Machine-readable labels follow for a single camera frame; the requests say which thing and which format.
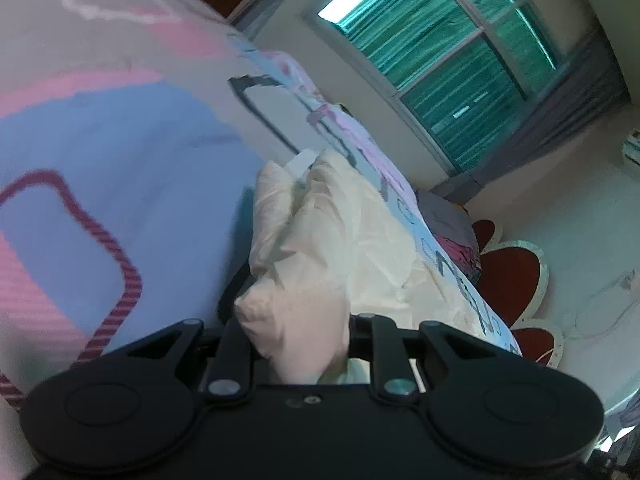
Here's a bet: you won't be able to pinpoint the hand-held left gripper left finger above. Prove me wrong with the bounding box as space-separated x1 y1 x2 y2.
125 262 258 405

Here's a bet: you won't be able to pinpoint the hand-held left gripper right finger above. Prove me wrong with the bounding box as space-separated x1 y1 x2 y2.
348 313 501 405

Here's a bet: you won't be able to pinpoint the cream padded jacket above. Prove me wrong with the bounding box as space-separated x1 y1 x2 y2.
234 149 501 386

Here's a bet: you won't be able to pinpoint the pink folded cloth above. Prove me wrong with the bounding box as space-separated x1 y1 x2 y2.
432 232 484 282

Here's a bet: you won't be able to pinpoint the red and white headboard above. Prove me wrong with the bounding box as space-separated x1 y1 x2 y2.
465 217 566 368

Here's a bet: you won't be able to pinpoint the grey and pink pillows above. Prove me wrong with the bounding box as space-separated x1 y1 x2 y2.
415 189 481 251

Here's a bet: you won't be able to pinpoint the bed with patterned sheet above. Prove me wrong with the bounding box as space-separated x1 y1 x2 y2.
0 0 526 411

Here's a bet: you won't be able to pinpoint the green curtain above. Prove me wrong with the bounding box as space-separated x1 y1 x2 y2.
320 0 566 171

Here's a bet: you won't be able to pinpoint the grey curtain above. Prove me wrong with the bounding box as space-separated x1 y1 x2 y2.
432 30 632 206
227 0 351 44

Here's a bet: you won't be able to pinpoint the white air conditioner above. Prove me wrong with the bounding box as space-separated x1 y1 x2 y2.
621 130 640 167

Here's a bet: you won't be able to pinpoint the sliding window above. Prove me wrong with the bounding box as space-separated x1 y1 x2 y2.
300 0 601 177

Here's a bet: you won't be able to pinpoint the white cable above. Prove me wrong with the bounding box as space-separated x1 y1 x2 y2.
572 267 640 341

